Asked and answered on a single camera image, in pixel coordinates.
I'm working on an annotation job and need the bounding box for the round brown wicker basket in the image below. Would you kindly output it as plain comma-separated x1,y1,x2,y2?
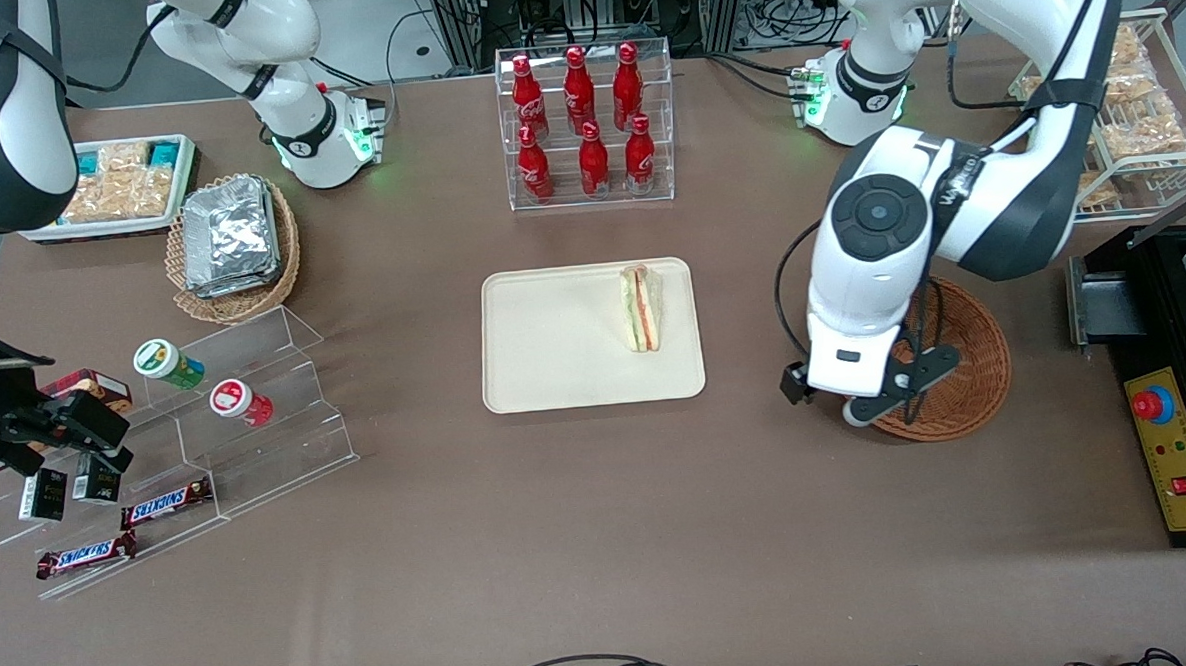
863,273,1015,446

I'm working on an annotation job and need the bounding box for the clear acrylic bottle rack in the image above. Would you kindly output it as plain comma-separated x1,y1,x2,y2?
494,37,678,213

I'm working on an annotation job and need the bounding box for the triangular sandwich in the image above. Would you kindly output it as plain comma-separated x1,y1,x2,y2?
618,262,669,355

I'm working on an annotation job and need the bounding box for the yellow control panel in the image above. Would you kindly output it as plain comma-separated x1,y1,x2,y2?
1122,365,1186,536

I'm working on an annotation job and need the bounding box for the clear bag of pastries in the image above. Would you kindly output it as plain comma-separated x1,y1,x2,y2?
1076,170,1122,209
1102,64,1161,106
1093,99,1186,162
1112,25,1149,69

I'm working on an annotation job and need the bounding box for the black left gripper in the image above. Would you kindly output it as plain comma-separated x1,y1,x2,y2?
778,344,964,432

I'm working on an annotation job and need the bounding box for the red brown chocolate box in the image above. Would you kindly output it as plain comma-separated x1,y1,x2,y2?
39,366,134,418

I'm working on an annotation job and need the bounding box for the light wicker basket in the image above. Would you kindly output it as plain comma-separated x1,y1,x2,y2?
162,171,304,327

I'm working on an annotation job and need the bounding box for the silver foil packet stack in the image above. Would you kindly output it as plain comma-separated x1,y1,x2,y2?
179,175,284,301

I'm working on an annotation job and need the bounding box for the aluminium frame post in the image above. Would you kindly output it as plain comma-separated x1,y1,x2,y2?
433,0,502,71
699,0,753,55

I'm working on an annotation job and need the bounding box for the clear acrylic stepped stand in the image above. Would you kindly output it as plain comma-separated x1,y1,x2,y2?
0,301,367,603

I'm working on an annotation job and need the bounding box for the black machine with grey drawer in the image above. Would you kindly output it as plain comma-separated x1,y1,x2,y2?
1064,225,1186,553

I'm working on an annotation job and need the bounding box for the white snack tray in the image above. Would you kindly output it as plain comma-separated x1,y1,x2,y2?
16,133,204,245

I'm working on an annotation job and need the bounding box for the white wire rack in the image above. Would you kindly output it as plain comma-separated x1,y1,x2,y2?
1005,7,1186,226

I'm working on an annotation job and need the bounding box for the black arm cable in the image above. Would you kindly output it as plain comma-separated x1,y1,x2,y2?
760,0,1133,432
56,5,180,97

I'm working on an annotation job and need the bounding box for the red cola bottle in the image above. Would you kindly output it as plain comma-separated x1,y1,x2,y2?
561,45,598,135
609,41,646,131
623,113,659,196
510,54,550,143
515,123,555,205
577,120,612,200

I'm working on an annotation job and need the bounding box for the black thin table cable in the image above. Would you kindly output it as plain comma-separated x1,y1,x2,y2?
848,646,1186,666

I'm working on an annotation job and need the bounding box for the red lidded snack cup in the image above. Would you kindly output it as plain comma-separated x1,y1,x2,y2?
208,377,276,430

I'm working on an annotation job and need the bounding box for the green lidded snack cup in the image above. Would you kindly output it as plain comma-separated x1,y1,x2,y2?
132,336,207,393

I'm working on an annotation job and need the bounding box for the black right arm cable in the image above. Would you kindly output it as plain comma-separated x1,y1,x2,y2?
56,5,180,97

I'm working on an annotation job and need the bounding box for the small black box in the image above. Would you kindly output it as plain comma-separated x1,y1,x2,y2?
70,454,123,507
15,466,70,525

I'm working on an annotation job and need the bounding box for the beige rectangular tray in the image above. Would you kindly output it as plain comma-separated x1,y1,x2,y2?
477,256,708,416

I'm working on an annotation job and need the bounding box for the brown snickers bar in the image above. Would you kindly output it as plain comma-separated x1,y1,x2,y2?
119,477,215,531
33,530,140,582

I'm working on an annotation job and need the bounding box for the clear cracker snack bag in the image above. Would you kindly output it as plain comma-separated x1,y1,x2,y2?
60,171,134,225
122,141,178,220

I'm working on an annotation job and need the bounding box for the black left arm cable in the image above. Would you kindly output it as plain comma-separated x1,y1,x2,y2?
760,0,1133,432

